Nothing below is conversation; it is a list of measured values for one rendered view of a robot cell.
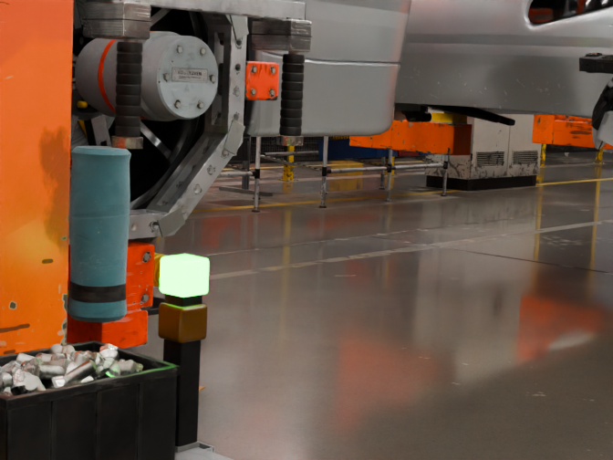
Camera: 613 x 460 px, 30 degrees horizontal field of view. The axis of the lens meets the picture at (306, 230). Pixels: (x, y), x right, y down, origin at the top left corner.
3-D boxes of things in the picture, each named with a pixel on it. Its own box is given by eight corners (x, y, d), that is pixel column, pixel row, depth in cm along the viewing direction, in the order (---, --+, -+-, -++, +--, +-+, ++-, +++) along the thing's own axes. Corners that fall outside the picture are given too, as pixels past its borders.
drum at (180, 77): (134, 116, 196) (137, 33, 194) (222, 123, 182) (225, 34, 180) (67, 116, 185) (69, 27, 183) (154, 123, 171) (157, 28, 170)
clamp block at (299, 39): (270, 51, 191) (272, 18, 190) (311, 52, 185) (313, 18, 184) (249, 49, 187) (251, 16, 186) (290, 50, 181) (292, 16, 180)
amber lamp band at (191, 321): (183, 333, 127) (184, 297, 126) (208, 339, 124) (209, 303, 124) (156, 338, 124) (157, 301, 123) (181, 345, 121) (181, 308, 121)
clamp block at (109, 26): (109, 39, 165) (110, 2, 165) (150, 39, 160) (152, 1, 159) (81, 36, 162) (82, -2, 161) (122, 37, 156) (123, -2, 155)
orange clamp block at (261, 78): (215, 98, 211) (249, 99, 218) (245, 99, 206) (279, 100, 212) (216, 59, 210) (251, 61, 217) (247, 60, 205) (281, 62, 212)
